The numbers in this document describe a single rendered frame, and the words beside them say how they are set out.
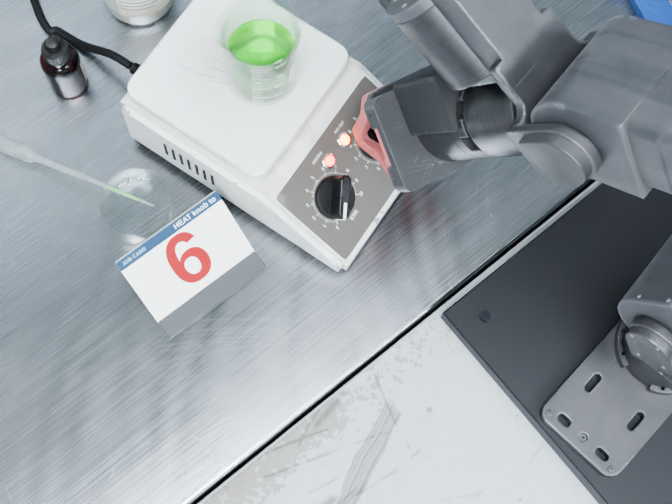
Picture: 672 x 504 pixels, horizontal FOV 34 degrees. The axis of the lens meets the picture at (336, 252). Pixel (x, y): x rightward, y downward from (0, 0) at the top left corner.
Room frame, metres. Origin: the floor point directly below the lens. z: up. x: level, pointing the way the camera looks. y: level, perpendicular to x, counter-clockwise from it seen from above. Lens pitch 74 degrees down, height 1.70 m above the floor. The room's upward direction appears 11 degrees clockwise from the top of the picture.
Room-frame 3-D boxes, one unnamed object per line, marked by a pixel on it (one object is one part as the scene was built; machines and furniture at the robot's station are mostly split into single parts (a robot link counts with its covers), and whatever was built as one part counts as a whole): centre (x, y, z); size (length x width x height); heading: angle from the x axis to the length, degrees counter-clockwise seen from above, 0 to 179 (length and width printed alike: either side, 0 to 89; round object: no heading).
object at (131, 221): (0.23, 0.15, 0.91); 0.06 x 0.06 x 0.02
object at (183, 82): (0.32, 0.09, 0.98); 0.12 x 0.12 x 0.01; 67
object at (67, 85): (0.33, 0.23, 0.93); 0.03 x 0.03 x 0.07
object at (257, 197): (0.31, 0.07, 0.94); 0.22 x 0.13 x 0.08; 67
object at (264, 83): (0.32, 0.08, 1.02); 0.06 x 0.05 x 0.08; 108
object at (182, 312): (0.19, 0.10, 0.92); 0.09 x 0.06 x 0.04; 139
